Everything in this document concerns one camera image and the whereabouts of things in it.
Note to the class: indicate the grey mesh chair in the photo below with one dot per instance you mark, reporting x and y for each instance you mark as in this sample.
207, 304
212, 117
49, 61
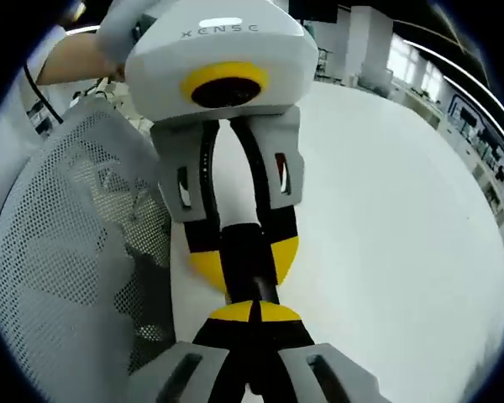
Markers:
67, 252

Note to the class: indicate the person's white sleeve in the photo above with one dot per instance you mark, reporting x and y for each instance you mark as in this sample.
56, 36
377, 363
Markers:
52, 40

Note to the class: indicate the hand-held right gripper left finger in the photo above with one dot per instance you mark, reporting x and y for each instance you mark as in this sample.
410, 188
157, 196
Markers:
210, 336

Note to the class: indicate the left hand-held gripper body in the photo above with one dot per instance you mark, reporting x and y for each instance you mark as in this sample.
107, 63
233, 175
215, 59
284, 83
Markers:
218, 46

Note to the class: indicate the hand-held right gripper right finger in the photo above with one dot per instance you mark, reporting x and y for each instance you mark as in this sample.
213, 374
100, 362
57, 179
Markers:
294, 336

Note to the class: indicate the black remote control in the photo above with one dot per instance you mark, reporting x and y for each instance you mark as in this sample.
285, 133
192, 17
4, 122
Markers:
245, 256

